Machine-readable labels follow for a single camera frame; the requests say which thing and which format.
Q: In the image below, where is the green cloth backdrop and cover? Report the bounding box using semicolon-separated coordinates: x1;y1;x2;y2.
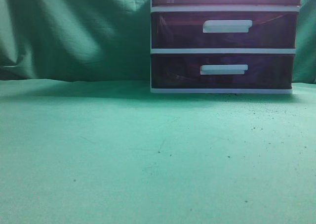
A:
0;0;316;224

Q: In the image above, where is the white plastic drawer cabinet frame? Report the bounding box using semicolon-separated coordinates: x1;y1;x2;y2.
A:
150;0;300;94

